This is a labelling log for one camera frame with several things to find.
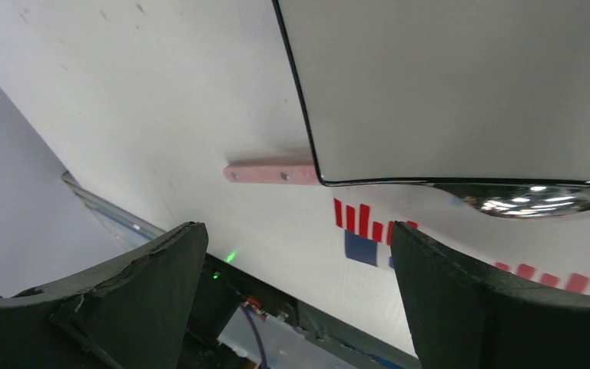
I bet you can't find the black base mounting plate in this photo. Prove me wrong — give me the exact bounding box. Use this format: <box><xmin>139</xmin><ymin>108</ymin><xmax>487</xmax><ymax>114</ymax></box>
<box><xmin>177</xmin><ymin>255</ymin><xmax>421</xmax><ymax>368</ymax></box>

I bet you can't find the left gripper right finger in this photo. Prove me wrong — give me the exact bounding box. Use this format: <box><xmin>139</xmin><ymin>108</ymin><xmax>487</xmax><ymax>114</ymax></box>
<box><xmin>391</xmin><ymin>222</ymin><xmax>590</xmax><ymax>368</ymax></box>

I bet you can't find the patterned cloth napkin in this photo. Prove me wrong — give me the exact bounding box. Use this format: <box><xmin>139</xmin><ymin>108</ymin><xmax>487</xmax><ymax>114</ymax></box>
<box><xmin>332</xmin><ymin>184</ymin><xmax>590</xmax><ymax>295</ymax></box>

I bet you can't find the silver spoon pink handle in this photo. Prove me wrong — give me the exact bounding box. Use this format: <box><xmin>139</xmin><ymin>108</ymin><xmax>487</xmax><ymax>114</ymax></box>
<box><xmin>224</xmin><ymin>158</ymin><xmax>590</xmax><ymax>219</ymax></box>

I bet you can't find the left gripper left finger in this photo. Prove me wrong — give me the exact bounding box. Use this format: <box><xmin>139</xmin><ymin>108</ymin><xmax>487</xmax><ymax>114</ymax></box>
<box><xmin>0</xmin><ymin>222</ymin><xmax>208</xmax><ymax>368</ymax></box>

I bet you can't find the white square plate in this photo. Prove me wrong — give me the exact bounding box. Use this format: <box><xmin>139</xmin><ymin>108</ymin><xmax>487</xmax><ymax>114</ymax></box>
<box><xmin>273</xmin><ymin>1</ymin><xmax>590</xmax><ymax>186</ymax></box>

